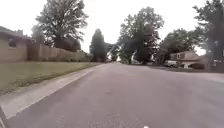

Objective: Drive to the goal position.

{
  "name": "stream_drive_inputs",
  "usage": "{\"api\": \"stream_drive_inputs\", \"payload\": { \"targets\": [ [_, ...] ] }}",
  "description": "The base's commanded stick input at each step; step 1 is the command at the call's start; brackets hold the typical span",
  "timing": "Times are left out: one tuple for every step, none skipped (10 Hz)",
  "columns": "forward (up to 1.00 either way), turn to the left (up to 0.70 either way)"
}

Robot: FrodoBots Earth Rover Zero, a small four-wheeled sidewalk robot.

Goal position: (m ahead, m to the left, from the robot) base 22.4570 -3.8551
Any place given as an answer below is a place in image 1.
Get round leafy tree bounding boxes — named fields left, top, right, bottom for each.
left=155, top=28, right=202, bottom=66

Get pale concrete kerb strip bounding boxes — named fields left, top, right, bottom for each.
left=0, top=63, right=105, bottom=120

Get brick building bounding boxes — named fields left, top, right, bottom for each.
left=0, top=25, right=35, bottom=63

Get pale vehicle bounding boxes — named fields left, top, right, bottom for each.
left=164, top=59, right=181, bottom=69

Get green grass lawn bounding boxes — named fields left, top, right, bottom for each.
left=0, top=60, right=101, bottom=96

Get brown wooden fence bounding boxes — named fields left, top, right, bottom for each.
left=27, top=43, right=93, bottom=63

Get tan house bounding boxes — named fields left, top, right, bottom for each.
left=164, top=50, right=210, bottom=70

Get grey asphalt road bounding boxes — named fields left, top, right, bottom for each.
left=5, top=62, right=224, bottom=128

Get tall broad tree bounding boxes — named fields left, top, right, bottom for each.
left=116, top=6, right=166, bottom=66

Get grass verge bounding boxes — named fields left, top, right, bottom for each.
left=148, top=64, right=224, bottom=75

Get large leafy tree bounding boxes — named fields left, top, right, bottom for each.
left=31, top=0, right=90, bottom=53

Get dark conical tree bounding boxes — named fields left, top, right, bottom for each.
left=88, top=28, right=110, bottom=63

